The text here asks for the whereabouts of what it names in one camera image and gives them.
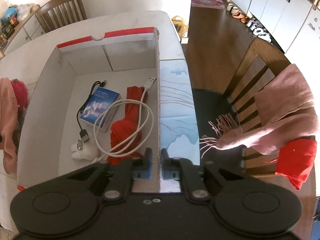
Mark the red garment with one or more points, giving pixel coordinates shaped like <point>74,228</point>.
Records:
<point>297,160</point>

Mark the yellow plastic bag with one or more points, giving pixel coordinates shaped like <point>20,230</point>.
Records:
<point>182,27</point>

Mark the white shoe cabinet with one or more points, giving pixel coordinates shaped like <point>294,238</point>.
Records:
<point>275,5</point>

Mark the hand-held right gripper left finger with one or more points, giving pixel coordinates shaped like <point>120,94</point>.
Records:
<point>149,170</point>

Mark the red patterned rug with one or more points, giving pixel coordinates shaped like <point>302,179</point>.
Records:
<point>207,1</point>

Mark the white sideboard wooden top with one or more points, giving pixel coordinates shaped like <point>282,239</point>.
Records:
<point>30,28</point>

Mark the knotted red cloth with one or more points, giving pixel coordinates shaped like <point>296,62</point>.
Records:
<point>122,130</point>

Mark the blue tissue packet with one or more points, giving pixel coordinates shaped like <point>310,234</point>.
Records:
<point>98,98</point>

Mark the white plastic bag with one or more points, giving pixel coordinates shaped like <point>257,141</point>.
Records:
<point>23,11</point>

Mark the blue marbled table mat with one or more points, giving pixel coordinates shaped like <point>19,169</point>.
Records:
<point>175,110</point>

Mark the blue globe toy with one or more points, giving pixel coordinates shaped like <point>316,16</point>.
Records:
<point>11,11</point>

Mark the pink fringed scarf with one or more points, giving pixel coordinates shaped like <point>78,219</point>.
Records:
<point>282,97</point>

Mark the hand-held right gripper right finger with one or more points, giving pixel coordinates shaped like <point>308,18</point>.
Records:
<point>163,171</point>

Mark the wooden chair with scarf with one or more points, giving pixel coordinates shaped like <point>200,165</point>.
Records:
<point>265,52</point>

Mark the white cardboard box red edge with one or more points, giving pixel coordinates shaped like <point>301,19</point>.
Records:
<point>45,130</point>

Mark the peach cloth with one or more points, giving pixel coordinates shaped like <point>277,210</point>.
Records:
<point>8,120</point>

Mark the black seat cushion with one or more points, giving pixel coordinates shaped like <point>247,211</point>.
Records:
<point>210,105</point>

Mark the row of shoes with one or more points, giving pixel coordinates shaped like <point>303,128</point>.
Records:
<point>260,32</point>

